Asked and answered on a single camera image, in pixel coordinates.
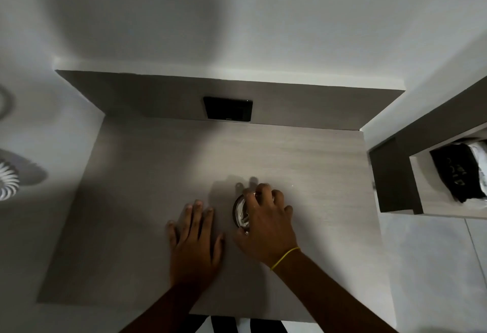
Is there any person's left hand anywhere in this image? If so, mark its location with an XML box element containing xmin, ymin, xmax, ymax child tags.
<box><xmin>167</xmin><ymin>200</ymin><xmax>225</xmax><ymax>292</ymax></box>

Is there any person's right hand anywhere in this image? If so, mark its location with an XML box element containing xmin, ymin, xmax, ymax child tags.
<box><xmin>232</xmin><ymin>183</ymin><xmax>301</xmax><ymax>269</ymax></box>

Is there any clear round glass container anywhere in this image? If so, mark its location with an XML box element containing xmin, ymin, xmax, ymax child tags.
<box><xmin>232</xmin><ymin>191</ymin><xmax>260</xmax><ymax>235</ymax></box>

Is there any person's right forearm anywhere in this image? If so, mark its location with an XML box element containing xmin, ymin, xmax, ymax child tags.
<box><xmin>272</xmin><ymin>250</ymin><xmax>399</xmax><ymax>333</ymax></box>

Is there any person's left forearm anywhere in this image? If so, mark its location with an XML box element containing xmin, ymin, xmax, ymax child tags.
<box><xmin>119</xmin><ymin>283</ymin><xmax>214</xmax><ymax>333</ymax></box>

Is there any yellow rubber wristband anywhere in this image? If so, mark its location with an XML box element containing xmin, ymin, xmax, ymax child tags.
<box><xmin>270</xmin><ymin>247</ymin><xmax>301</xmax><ymax>271</ymax></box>

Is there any black white striped clothing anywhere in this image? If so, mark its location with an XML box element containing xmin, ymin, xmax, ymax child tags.
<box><xmin>188</xmin><ymin>314</ymin><xmax>317</xmax><ymax>333</ymax></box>

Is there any grey wooden desk back panel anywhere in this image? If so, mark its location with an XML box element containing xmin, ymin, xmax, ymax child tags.
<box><xmin>55</xmin><ymin>69</ymin><xmax>406</xmax><ymax>132</ymax></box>

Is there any grey wooden open shelf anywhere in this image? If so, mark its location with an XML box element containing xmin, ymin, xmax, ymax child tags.
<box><xmin>367</xmin><ymin>76</ymin><xmax>487</xmax><ymax>219</ymax></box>

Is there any white round fan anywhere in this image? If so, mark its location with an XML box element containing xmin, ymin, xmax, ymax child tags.
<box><xmin>0</xmin><ymin>159</ymin><xmax>20</xmax><ymax>201</ymax></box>

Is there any black bag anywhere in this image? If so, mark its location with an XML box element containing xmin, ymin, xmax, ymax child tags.
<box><xmin>429</xmin><ymin>142</ymin><xmax>487</xmax><ymax>204</ymax></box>

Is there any white plastic wrap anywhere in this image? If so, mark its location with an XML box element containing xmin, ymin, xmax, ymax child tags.
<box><xmin>469</xmin><ymin>140</ymin><xmax>487</xmax><ymax>194</ymax></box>

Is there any black wall socket panel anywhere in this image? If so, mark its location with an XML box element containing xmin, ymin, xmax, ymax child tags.
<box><xmin>202</xmin><ymin>96</ymin><xmax>254</xmax><ymax>123</ymax></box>

